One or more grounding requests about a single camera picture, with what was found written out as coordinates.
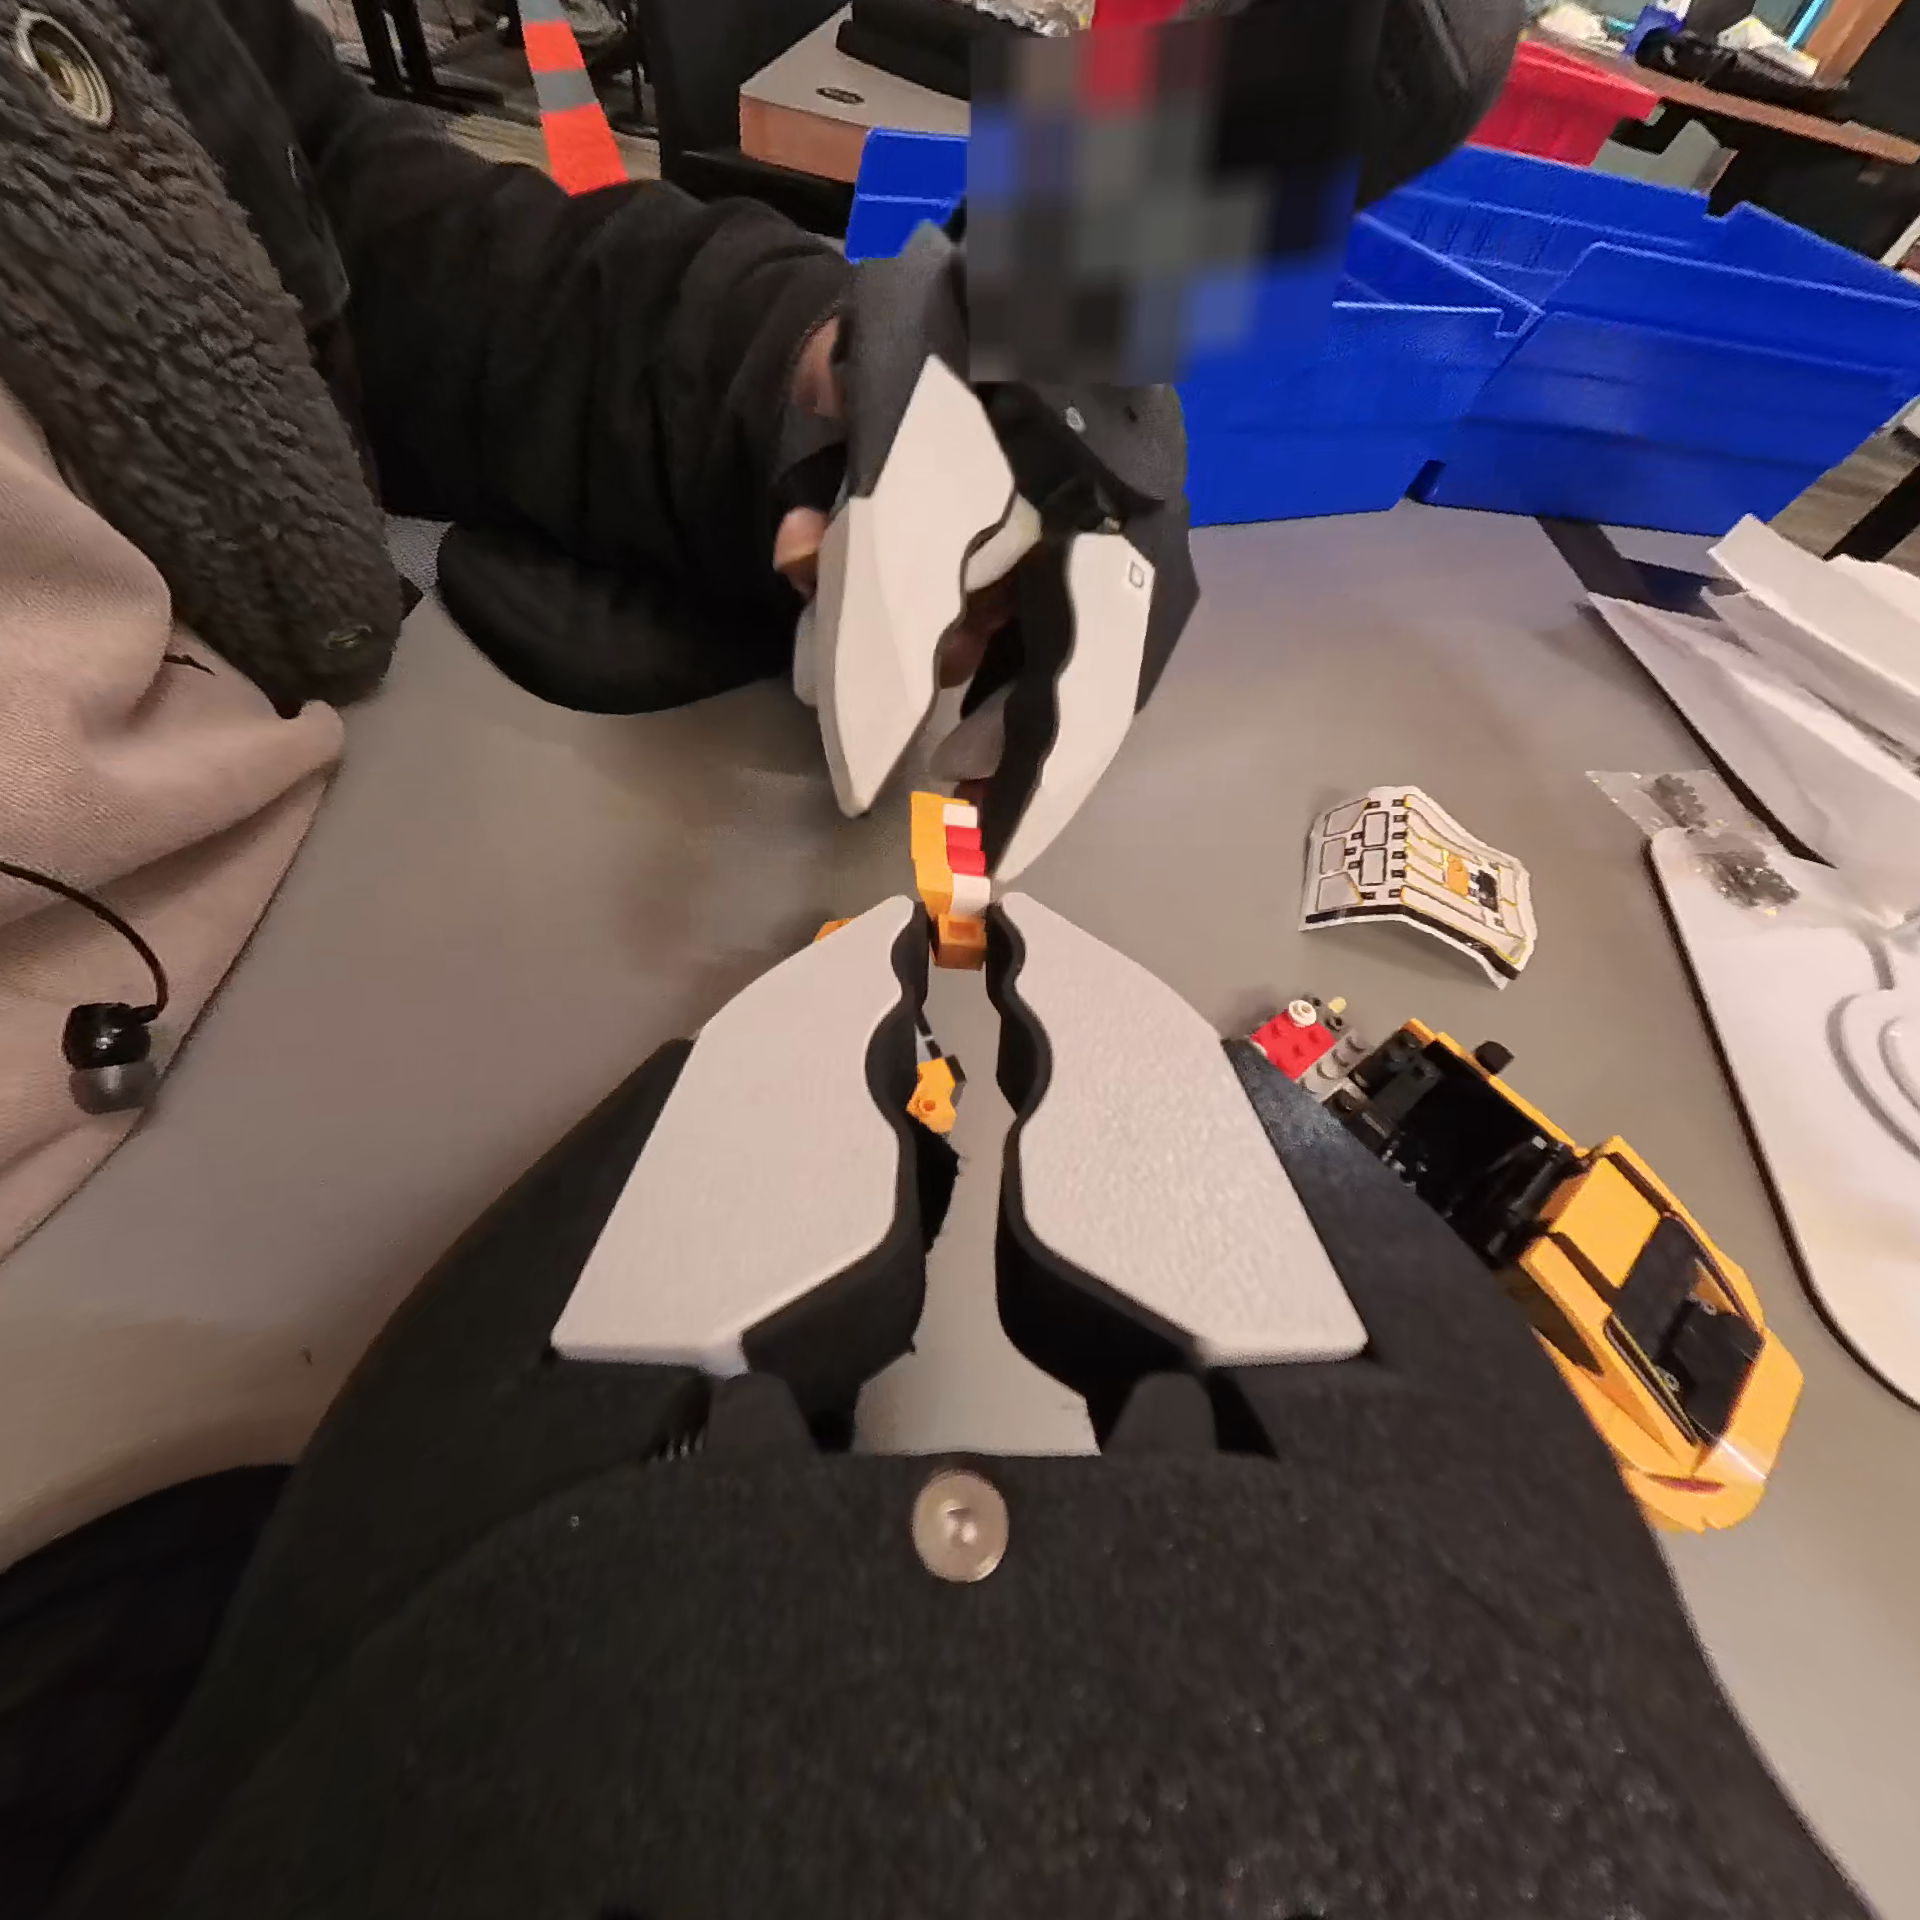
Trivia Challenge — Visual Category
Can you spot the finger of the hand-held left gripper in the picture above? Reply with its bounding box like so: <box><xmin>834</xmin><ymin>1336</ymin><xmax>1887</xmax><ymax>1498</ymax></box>
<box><xmin>793</xmin><ymin>353</ymin><xmax>1049</xmax><ymax>823</ymax></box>
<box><xmin>962</xmin><ymin>527</ymin><xmax>1163</xmax><ymax>887</ymax></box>

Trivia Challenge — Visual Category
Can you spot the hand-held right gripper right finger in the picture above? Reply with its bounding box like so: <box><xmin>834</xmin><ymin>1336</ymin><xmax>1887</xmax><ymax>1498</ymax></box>
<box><xmin>991</xmin><ymin>892</ymin><xmax>1373</xmax><ymax>1372</ymax></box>

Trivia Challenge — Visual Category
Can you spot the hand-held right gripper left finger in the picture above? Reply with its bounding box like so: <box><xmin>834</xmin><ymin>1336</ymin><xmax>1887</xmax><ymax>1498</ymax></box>
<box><xmin>550</xmin><ymin>894</ymin><xmax>931</xmax><ymax>1377</ymax></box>

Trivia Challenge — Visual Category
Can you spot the grey plate lego subassembly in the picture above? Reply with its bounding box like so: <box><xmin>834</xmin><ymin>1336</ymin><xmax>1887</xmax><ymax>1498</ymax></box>
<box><xmin>815</xmin><ymin>915</ymin><xmax>969</xmax><ymax>1131</ymax></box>

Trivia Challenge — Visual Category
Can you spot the orange curved lego subassembly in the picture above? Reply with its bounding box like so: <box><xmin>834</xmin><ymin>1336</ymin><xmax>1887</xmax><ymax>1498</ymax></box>
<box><xmin>909</xmin><ymin>792</ymin><xmax>999</xmax><ymax>969</ymax></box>

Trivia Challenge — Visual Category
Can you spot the person's left forearm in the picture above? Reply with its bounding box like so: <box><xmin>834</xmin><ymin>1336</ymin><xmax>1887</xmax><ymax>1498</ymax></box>
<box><xmin>279</xmin><ymin>91</ymin><xmax>856</xmax><ymax>549</ymax></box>

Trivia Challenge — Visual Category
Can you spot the lego sticker sheet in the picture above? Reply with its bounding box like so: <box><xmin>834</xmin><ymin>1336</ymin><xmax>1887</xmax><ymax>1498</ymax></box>
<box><xmin>1298</xmin><ymin>784</ymin><xmax>1539</xmax><ymax>989</ymax></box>

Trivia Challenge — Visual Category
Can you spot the yellow lego car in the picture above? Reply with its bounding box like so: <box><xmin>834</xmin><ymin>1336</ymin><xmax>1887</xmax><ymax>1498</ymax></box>
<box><xmin>1252</xmin><ymin>989</ymin><xmax>1807</xmax><ymax>1533</ymax></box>

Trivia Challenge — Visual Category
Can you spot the person's left hand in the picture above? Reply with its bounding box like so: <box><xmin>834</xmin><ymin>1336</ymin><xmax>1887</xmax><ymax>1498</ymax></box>
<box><xmin>772</xmin><ymin>306</ymin><xmax>856</xmax><ymax>600</ymax></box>

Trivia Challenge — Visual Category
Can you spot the row of blue plastic bins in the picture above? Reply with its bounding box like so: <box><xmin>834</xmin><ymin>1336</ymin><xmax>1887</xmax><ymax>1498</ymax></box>
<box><xmin>842</xmin><ymin>126</ymin><xmax>1920</xmax><ymax>539</ymax></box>

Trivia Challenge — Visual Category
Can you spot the black office chair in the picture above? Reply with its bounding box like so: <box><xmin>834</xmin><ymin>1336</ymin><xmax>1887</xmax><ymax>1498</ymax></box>
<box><xmin>636</xmin><ymin>0</ymin><xmax>856</xmax><ymax>229</ymax></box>

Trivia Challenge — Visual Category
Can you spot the orange traffic cone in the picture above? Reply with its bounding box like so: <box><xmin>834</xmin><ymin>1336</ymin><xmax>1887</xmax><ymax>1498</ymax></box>
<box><xmin>509</xmin><ymin>0</ymin><xmax>634</xmax><ymax>195</ymax></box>

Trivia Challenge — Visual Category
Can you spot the red plastic bin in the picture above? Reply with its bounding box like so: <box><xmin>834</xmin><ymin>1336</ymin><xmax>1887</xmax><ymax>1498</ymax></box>
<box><xmin>1469</xmin><ymin>35</ymin><xmax>1658</xmax><ymax>165</ymax></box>

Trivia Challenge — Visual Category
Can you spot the clear bag of small parts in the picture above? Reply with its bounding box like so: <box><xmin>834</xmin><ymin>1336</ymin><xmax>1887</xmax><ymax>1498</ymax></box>
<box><xmin>1586</xmin><ymin>766</ymin><xmax>1802</xmax><ymax>918</ymax></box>

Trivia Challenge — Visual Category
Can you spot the beige hooded sweatshirt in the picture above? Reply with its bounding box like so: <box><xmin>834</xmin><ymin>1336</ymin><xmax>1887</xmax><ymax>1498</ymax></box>
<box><xmin>0</xmin><ymin>376</ymin><xmax>347</xmax><ymax>1261</ymax></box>

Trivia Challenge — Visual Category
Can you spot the dark wooden table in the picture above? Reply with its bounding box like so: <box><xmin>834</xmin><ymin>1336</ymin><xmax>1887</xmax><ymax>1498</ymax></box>
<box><xmin>1635</xmin><ymin>57</ymin><xmax>1920</xmax><ymax>165</ymax></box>

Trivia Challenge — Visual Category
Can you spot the dark fleece jacket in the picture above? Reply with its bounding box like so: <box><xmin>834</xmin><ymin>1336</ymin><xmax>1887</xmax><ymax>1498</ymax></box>
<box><xmin>0</xmin><ymin>0</ymin><xmax>410</xmax><ymax>717</ymax></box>

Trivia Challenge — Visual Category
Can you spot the black wired earphone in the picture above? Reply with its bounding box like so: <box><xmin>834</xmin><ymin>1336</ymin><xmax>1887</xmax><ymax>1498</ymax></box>
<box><xmin>0</xmin><ymin>857</ymin><xmax>170</xmax><ymax>1112</ymax></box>

